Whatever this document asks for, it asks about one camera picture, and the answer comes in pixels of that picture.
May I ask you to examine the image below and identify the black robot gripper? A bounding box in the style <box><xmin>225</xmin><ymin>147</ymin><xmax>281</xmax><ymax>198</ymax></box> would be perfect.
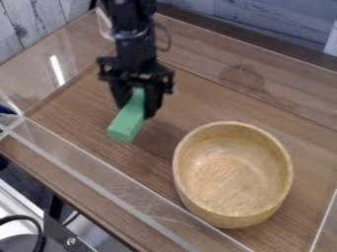
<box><xmin>97</xmin><ymin>28</ymin><xmax>174</xmax><ymax>119</ymax></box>

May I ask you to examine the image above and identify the green rectangular block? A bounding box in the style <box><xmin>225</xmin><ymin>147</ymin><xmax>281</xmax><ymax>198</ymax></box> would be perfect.
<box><xmin>108</xmin><ymin>89</ymin><xmax>145</xmax><ymax>142</ymax></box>

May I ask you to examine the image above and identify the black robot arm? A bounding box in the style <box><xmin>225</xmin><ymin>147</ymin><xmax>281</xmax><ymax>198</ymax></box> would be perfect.
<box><xmin>97</xmin><ymin>0</ymin><xmax>176</xmax><ymax>118</ymax></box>

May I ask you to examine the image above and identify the brown wooden bowl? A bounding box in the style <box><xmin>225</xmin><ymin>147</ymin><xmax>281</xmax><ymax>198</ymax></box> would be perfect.
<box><xmin>173</xmin><ymin>121</ymin><xmax>295</xmax><ymax>229</ymax></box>

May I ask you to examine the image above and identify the blue object at left edge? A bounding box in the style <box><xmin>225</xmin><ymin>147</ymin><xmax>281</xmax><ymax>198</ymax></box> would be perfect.
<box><xmin>0</xmin><ymin>104</ymin><xmax>18</xmax><ymax>115</ymax></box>

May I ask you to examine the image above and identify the black metal table leg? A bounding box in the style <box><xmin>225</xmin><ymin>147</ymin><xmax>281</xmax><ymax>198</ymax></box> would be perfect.
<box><xmin>42</xmin><ymin>194</ymin><xmax>66</xmax><ymax>237</ymax></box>

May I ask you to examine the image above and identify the clear acrylic corner bracket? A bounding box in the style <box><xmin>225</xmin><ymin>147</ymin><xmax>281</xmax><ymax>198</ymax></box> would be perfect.
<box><xmin>97</xmin><ymin>7</ymin><xmax>116</xmax><ymax>41</ymax></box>

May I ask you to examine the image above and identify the clear acrylic tray wall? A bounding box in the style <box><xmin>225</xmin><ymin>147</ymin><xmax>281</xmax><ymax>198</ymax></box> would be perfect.
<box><xmin>0</xmin><ymin>10</ymin><xmax>337</xmax><ymax>252</ymax></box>

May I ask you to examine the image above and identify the black cable on floor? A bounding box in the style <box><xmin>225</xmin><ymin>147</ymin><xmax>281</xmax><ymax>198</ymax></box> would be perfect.
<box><xmin>0</xmin><ymin>214</ymin><xmax>46</xmax><ymax>252</ymax></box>

